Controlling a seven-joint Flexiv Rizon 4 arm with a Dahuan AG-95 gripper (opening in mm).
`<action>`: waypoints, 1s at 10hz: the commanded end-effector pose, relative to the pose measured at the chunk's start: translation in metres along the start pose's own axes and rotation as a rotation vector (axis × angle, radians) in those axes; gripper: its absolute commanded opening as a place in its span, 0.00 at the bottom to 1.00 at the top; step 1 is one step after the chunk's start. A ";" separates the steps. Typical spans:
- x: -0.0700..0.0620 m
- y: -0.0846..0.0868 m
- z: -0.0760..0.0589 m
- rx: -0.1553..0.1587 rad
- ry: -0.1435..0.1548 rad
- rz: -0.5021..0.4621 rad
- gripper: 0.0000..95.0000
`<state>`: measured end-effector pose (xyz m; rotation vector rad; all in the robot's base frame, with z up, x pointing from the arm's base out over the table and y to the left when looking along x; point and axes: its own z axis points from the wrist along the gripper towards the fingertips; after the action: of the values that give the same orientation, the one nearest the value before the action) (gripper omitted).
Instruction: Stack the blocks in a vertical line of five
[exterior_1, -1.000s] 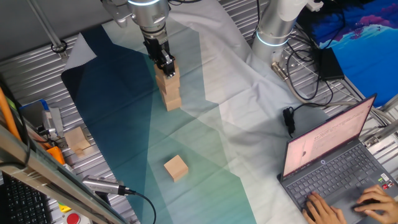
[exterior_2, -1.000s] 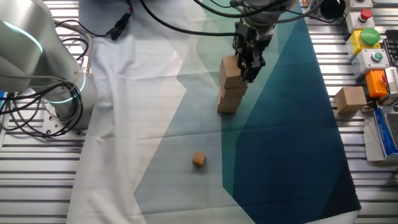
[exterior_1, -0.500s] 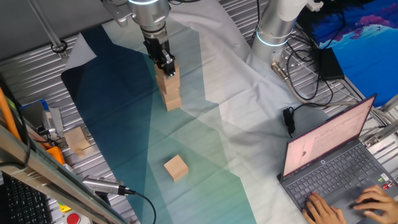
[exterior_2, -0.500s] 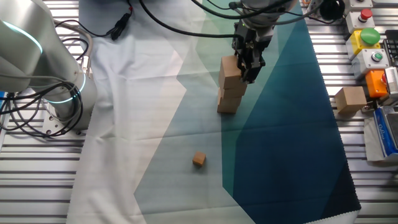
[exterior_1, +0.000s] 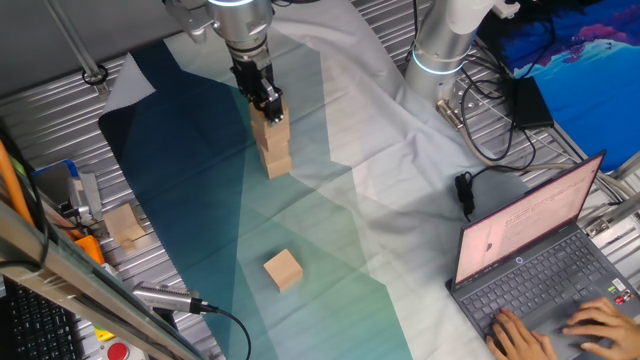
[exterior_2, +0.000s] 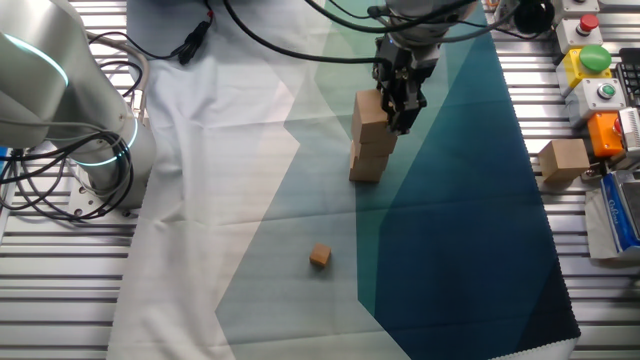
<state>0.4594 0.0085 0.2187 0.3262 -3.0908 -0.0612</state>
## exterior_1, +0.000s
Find grey box red button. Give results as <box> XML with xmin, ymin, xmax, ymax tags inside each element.
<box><xmin>99</xmin><ymin>339</ymin><xmax>134</xmax><ymax>360</ymax></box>

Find aluminium frame bar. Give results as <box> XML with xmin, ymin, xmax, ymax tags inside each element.
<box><xmin>0</xmin><ymin>199</ymin><xmax>206</xmax><ymax>360</ymax></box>

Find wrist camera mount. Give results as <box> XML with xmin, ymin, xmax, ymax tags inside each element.
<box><xmin>163</xmin><ymin>0</ymin><xmax>217</xmax><ymax>45</ymax></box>

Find grey laptop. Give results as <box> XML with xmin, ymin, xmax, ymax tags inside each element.
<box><xmin>444</xmin><ymin>149</ymin><xmax>640</xmax><ymax>360</ymax></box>

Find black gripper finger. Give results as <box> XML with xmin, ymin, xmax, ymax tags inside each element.
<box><xmin>262</xmin><ymin>82</ymin><xmax>285</xmax><ymax>125</ymax></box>
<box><xmin>249</xmin><ymin>95</ymin><xmax>272</xmax><ymax>122</ymax></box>

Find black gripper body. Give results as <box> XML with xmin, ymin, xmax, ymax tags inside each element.
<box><xmin>229</xmin><ymin>52</ymin><xmax>276</xmax><ymax>104</ymax></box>

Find black power cable with bundle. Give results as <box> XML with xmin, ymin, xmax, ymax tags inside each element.
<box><xmin>453</xmin><ymin>144</ymin><xmax>539</xmax><ymax>223</ymax></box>

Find black ring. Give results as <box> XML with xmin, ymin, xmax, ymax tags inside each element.
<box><xmin>82</xmin><ymin>63</ymin><xmax>110</xmax><ymax>87</ymax></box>

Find orange pole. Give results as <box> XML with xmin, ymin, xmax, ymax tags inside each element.
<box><xmin>0</xmin><ymin>139</ymin><xmax>34</xmax><ymax>226</ymax></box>

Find person's right hand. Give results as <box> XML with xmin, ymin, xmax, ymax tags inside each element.
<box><xmin>561</xmin><ymin>296</ymin><xmax>640</xmax><ymax>360</ymax></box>

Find orange box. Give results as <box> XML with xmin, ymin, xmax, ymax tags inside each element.
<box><xmin>74</xmin><ymin>234</ymin><xmax>106</xmax><ymax>266</ymax></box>

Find grey metal pole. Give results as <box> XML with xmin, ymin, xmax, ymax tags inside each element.
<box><xmin>42</xmin><ymin>0</ymin><xmax>111</xmax><ymax>96</ymax></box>

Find blue green white cloth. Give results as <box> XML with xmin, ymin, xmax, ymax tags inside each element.
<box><xmin>97</xmin><ymin>0</ymin><xmax>531</xmax><ymax>360</ymax></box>

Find black keyboard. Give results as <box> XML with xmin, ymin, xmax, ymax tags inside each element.
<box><xmin>0</xmin><ymin>279</ymin><xmax>84</xmax><ymax>360</ymax></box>

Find person's left hand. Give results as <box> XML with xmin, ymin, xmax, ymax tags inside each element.
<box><xmin>484</xmin><ymin>306</ymin><xmax>558</xmax><ymax>360</ymax></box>

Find black camera cable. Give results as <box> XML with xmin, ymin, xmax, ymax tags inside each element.
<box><xmin>199</xmin><ymin>302</ymin><xmax>253</xmax><ymax>360</ymax></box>

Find silver camera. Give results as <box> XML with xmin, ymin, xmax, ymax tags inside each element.
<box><xmin>131</xmin><ymin>280</ymin><xmax>206</xmax><ymax>315</ymax></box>

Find blue printed poster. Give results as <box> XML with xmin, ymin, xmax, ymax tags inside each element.
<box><xmin>477</xmin><ymin>0</ymin><xmax>640</xmax><ymax>174</ymax></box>

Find black power adapter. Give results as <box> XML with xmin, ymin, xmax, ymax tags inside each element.
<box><xmin>509</xmin><ymin>76</ymin><xmax>555</xmax><ymax>131</ymax></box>

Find aluminium profile bracket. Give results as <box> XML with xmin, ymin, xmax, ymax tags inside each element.
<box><xmin>584</xmin><ymin>189</ymin><xmax>640</xmax><ymax>241</ymax></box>

